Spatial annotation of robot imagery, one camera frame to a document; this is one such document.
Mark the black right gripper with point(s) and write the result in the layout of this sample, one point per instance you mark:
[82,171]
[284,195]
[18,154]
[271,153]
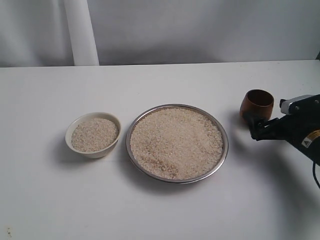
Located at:
[300,125]

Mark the brown wooden cup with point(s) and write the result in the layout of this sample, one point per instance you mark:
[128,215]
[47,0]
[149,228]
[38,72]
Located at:
[257,102]

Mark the rice in steel tray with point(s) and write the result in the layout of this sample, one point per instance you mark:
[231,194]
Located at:
[176,143]

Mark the small white ceramic bowl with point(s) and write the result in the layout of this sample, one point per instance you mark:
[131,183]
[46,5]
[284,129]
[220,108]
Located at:
[97,154]

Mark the white uncooked rice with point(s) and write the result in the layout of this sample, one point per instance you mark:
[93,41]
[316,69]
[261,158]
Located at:
[94,135]

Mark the large steel round tray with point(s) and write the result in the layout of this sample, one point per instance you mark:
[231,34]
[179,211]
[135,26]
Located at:
[225,145]

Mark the white backdrop curtain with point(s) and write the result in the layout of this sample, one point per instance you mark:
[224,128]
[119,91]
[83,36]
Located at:
[36,33]

